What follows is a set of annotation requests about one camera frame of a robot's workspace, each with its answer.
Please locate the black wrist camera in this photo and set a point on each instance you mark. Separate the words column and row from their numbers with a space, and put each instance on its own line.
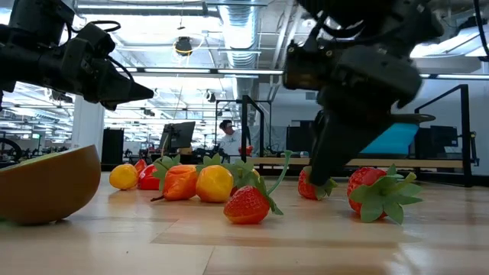
column 305, row 66
column 89, row 46

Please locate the tall black cabinet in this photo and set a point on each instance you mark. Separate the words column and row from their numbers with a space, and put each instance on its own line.
column 112, row 149

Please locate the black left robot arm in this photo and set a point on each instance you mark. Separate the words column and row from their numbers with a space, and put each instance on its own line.
column 23, row 57

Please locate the red toy strawberry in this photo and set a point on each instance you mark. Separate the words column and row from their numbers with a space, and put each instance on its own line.
column 305, row 189
column 244, row 173
column 364, row 183

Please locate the toy strawberry long stem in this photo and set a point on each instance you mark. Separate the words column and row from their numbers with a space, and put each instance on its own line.
column 246, row 206

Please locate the black hanging camera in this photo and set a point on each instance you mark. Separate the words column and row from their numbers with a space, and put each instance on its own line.
column 183, row 45

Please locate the yellow-orange toy fruit with leaf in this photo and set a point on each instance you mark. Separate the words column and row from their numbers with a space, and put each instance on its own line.
column 214, row 185

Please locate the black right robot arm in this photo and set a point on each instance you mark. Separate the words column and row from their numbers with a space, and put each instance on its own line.
column 363, row 15

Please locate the small orange toy fruit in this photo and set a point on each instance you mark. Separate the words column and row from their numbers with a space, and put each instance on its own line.
column 123, row 176

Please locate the blue collapsible bowl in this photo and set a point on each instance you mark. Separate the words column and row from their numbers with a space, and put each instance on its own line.
column 393, row 139

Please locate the black computer monitor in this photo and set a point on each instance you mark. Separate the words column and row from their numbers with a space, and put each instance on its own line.
column 179, row 135

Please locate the long LED light bar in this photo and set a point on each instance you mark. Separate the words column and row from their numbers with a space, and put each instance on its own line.
column 191, row 71

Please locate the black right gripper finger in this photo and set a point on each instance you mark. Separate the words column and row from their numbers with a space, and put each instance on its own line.
column 326, row 145
column 355, row 141

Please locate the person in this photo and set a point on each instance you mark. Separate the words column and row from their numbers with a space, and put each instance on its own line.
column 231, row 141

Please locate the black aluminium table frame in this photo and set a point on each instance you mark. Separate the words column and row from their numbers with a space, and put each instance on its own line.
column 482, row 180

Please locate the red toy bell pepper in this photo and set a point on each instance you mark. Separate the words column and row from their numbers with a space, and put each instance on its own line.
column 147, row 179

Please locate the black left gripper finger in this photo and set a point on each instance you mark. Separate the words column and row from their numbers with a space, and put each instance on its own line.
column 114, row 89

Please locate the orange toy fruit with leaf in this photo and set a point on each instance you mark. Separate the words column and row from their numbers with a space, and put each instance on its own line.
column 181, row 183

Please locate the red object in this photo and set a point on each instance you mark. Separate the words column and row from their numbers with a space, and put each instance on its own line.
column 250, row 150

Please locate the silver ventilation duct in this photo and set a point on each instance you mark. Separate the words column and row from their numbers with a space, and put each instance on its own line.
column 240, row 30

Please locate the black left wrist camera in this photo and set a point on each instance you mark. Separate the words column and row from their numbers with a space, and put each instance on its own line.
column 89, row 46

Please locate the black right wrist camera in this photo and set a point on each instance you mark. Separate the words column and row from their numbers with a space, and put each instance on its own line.
column 305, row 66

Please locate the wide black cabinet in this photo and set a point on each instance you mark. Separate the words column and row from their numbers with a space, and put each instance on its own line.
column 300, row 137
column 439, row 141

